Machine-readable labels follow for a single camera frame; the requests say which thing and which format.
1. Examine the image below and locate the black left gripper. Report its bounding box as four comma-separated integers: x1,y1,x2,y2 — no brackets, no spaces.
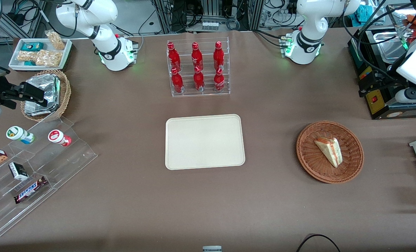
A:
358,52,412,98

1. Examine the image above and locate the triangular sandwich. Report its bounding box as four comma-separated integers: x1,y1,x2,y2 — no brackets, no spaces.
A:
314,137,343,168

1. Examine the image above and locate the small deep wicker basket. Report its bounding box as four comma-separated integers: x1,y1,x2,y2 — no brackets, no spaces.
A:
20,70,71,123

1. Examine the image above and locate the white rectangular snack tray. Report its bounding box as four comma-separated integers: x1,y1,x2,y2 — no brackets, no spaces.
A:
8,37,73,72

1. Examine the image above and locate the round brown wicker basket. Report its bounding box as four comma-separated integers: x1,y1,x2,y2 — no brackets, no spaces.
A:
296,121,365,184

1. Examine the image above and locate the cream rectangular tray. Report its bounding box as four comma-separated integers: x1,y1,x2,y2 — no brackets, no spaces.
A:
165,114,246,170

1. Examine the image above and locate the foil wrapped package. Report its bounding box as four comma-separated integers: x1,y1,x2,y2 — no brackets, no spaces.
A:
24,101,56,117
25,74,61,105

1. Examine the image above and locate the black food warmer cabinet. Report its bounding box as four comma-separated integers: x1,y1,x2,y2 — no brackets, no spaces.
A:
347,3,416,120

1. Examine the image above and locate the large clear snack bag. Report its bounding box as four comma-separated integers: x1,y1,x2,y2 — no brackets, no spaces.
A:
35,49,62,68

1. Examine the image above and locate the clear bag of crackers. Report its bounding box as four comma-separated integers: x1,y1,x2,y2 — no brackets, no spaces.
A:
17,50,37,63

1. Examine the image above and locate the green lid yogurt bottle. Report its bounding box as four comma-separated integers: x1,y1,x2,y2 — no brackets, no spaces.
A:
6,126,35,145

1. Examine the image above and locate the steel food pan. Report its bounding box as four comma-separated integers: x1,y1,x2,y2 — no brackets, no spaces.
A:
373,31,411,64

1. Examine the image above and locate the red lid yogurt bottle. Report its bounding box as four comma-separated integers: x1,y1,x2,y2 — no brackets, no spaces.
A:
48,129,72,147

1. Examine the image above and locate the teal snack box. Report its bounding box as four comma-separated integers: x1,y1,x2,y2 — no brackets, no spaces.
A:
21,42,44,52

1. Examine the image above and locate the clear bag of nuts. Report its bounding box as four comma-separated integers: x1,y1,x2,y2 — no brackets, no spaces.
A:
45,30,66,51

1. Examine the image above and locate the clear acrylic stepped display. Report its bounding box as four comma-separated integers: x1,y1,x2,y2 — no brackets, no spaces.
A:
0,117,98,238

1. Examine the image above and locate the teal cloth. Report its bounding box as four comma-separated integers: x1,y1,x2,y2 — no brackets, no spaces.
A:
353,4,371,22

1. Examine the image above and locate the small black white box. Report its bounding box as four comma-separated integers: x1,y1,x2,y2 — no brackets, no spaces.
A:
8,162,29,181

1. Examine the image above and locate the snickers chocolate bar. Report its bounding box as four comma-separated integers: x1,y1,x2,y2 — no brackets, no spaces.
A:
14,176,48,204

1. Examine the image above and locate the red cola bottle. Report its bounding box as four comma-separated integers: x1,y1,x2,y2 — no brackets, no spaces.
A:
193,65,205,92
191,42,204,71
213,67,226,92
213,41,225,71
167,42,181,71
171,67,185,94

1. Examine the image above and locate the clear acrylic bottle rack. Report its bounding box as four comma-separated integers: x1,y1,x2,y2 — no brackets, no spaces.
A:
166,37,231,98

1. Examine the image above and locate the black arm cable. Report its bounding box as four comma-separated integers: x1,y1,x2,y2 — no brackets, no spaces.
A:
343,0,404,82

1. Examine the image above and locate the black looped cable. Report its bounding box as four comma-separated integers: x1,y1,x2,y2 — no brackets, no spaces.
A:
296,233,341,252

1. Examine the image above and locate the aluminium frame rack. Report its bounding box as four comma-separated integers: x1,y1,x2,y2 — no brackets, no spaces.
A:
152,0,266,33

